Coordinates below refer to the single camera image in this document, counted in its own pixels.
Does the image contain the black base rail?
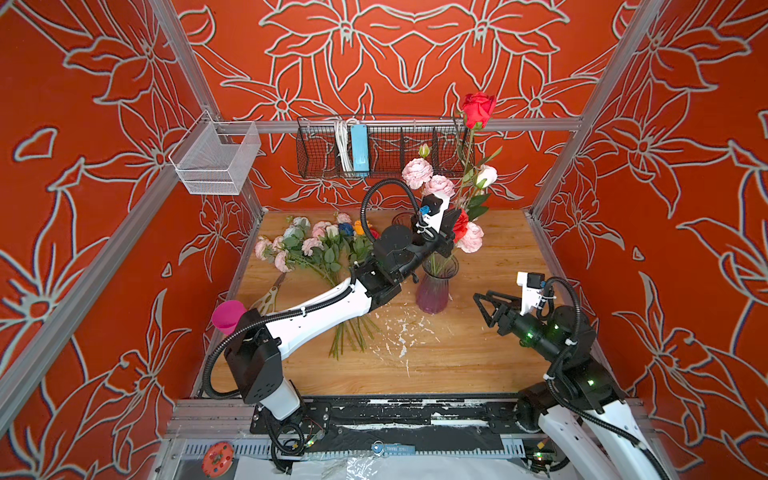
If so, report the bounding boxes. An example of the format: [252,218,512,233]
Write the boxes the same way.
[251,394,571,454]

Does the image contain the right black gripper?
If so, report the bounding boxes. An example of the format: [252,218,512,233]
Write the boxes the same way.
[475,289,572,369]

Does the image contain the red rose stem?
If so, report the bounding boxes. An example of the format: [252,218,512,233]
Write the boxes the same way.
[453,209,469,244]
[456,92,496,209]

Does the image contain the pink double rose stem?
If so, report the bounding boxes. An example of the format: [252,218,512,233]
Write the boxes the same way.
[402,143,455,198]

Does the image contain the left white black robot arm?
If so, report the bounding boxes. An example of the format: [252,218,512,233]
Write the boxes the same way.
[201,205,461,421]

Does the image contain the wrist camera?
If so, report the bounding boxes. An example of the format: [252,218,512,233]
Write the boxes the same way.
[415,192,450,238]
[516,271,547,315]

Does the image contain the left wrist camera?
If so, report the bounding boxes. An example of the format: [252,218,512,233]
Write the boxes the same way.
[415,192,450,238]

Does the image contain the pink rose bunch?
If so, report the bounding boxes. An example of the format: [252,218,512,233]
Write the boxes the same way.
[253,212,379,360]

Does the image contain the blue rose stem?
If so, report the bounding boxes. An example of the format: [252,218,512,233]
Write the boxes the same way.
[337,223,356,238]

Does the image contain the light blue box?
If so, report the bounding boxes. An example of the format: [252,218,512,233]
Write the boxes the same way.
[349,123,370,177]

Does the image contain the pink plastic cup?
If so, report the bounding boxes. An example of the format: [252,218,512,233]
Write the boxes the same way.
[211,300,247,336]

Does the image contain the brown ribbed glass vase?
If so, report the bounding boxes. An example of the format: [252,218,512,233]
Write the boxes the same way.
[391,212,417,229]

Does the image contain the purple ribbed glass vase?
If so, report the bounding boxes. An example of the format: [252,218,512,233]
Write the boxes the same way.
[416,253,459,314]

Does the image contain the white pink rose stem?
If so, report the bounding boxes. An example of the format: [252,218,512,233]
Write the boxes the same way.
[452,147,503,254]

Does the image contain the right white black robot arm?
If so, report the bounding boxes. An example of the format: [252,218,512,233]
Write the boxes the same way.
[473,272,670,479]

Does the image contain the clear plastic wall bin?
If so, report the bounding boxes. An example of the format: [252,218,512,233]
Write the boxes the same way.
[169,110,262,196]

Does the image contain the white cable bundle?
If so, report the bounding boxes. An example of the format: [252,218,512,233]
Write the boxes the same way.
[333,118,354,175]

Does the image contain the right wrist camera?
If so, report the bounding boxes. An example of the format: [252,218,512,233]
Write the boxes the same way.
[516,271,547,315]

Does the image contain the beige handled scissors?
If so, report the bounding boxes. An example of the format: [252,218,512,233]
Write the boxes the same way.
[249,273,286,316]

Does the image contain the black wire wall basket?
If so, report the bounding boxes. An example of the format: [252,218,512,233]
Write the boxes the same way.
[296,115,464,179]

